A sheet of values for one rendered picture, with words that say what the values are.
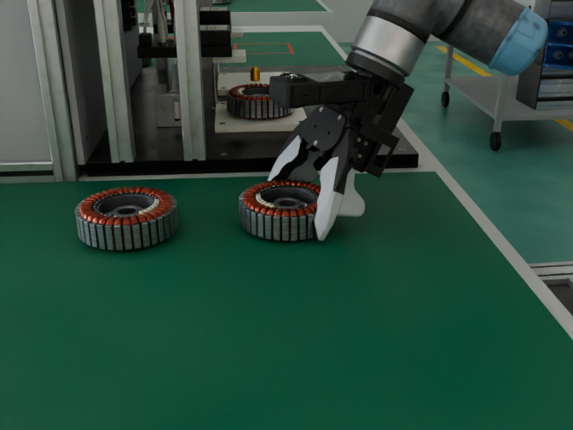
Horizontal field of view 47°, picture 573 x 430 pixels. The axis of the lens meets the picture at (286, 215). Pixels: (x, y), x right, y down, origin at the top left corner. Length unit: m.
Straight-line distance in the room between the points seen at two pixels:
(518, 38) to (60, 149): 0.60
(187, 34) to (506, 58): 0.40
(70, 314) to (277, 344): 0.19
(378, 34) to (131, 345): 0.42
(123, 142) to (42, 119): 0.11
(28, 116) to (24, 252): 0.24
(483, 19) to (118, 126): 0.49
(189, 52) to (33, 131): 0.24
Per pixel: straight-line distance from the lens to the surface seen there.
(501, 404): 0.53
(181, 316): 0.61
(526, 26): 0.81
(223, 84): 1.32
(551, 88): 1.46
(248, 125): 1.05
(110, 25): 0.91
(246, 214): 0.74
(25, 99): 0.95
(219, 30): 1.07
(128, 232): 0.72
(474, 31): 0.79
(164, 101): 1.09
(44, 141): 0.96
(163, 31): 1.08
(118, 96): 0.92
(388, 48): 0.75
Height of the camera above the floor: 1.08
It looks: 24 degrees down
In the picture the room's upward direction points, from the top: straight up
